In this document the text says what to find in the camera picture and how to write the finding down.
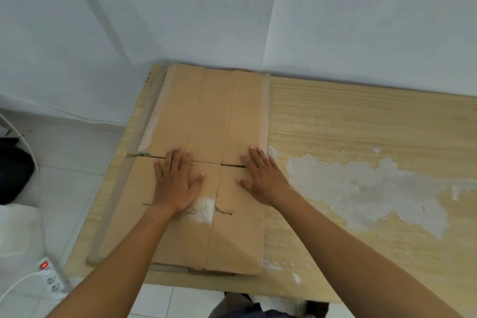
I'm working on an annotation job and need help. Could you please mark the person's left hand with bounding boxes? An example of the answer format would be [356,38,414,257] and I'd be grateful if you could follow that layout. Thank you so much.
[153,147,207,215]

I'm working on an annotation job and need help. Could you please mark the person's right hand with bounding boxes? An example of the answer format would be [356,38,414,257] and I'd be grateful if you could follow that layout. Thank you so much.
[235,146,296,207]

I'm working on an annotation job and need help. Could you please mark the brown cardboard box yellow sides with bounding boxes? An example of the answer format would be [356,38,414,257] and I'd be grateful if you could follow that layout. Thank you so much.
[86,64,239,277]

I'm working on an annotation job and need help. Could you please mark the plain brown cardboard box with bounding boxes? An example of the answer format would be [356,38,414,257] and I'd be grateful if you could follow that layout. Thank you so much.
[95,64,270,277]

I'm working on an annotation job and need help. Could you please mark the person's left forearm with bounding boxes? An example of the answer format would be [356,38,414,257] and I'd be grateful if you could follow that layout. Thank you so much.
[44,204,176,318]

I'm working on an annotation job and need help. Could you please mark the person's right forearm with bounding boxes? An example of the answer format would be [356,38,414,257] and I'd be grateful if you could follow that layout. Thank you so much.
[270,191,465,318]

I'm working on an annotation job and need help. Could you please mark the person's grey trousers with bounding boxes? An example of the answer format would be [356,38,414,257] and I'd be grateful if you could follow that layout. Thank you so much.
[208,293,299,318]

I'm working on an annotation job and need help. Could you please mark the person's right black sock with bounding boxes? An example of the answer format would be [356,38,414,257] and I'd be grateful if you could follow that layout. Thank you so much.
[305,301,331,318]

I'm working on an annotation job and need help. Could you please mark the light wooden table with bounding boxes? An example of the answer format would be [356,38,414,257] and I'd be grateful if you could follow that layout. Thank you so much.
[63,63,477,304]

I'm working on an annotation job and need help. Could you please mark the black bag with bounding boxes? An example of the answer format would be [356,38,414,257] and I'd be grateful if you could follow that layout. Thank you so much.
[0,137,36,206]

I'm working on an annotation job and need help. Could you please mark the white plastic bag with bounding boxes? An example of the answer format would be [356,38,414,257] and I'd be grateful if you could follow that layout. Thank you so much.
[0,204,44,259]

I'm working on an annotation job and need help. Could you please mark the white cable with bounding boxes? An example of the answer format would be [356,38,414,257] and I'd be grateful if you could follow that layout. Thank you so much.
[0,271,42,304]
[0,112,40,177]
[0,94,127,125]

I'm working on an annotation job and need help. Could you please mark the white power strip red switch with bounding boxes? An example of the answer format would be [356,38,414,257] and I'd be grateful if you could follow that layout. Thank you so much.
[37,257,69,302]

